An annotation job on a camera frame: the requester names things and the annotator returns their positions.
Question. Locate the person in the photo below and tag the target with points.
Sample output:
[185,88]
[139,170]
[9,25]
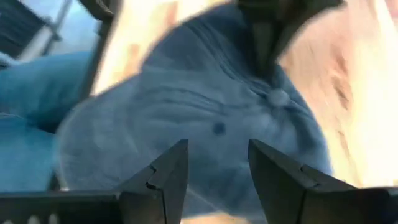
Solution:
[31,93]

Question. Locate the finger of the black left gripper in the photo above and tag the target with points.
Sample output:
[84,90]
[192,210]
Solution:
[295,15]
[253,18]

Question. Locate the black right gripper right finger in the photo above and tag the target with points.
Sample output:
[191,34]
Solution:
[311,202]

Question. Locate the black aluminium table frame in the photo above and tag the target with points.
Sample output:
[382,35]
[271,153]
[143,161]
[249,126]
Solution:
[99,46]

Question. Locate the blue cotton baseball cap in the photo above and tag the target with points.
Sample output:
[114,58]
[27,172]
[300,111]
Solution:
[186,93]

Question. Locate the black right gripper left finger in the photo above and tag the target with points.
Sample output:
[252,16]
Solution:
[109,207]

